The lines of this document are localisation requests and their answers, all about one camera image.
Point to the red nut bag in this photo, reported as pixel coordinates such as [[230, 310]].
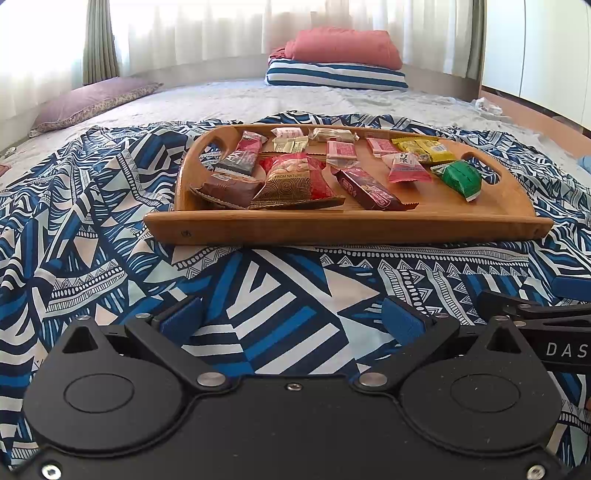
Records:
[[295, 180]]

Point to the yellow packet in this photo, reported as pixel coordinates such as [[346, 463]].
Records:
[[425, 146]]

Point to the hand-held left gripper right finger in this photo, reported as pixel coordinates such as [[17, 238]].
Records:
[[404, 318]]

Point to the beige clear packet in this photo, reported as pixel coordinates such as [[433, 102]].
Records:
[[332, 134]]

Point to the white pastry packet red print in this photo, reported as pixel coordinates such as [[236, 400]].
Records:
[[287, 133]]

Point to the dark red wafer packet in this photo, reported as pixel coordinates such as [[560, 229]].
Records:
[[369, 189]]

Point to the blue white striped pillow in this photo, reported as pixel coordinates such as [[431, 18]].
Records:
[[337, 76]]

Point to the cream gold packet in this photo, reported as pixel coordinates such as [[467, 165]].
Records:
[[291, 144]]

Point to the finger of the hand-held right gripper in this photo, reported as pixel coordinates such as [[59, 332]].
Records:
[[575, 288], [508, 307]]

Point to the white sheer curtain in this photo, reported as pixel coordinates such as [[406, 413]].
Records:
[[231, 32]]

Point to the grey-green curtain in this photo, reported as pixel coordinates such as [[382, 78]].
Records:
[[475, 39], [100, 41]]

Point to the wooden bed frame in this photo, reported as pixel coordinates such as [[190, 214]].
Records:
[[531, 113]]

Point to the grey bed sheet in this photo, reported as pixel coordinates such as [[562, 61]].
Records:
[[207, 99]]

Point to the white wardrobe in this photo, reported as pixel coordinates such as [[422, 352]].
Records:
[[540, 41]]

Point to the crumpled white tissue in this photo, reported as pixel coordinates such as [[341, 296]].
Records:
[[487, 106]]

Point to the purple pillow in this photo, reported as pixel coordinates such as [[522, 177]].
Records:
[[92, 104]]

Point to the black red bar packet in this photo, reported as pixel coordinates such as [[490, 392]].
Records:
[[242, 154]]

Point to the brown packet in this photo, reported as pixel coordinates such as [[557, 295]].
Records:
[[231, 189]]

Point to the pink white packet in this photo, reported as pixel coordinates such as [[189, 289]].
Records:
[[406, 170]]

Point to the red pillow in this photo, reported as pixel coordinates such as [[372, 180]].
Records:
[[341, 48]]

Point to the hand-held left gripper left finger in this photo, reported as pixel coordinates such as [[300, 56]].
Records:
[[180, 318]]

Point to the red biscuit packet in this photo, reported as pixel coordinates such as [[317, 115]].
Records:
[[382, 146], [341, 151]]

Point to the blue white patterned blanket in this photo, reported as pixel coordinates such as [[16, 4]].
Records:
[[92, 221]]

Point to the wooden tray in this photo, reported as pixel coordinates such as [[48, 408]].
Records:
[[415, 217]]

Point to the light blue cloth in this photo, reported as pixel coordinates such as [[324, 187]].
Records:
[[585, 165]]

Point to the green packet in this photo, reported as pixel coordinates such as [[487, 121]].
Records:
[[459, 177]]

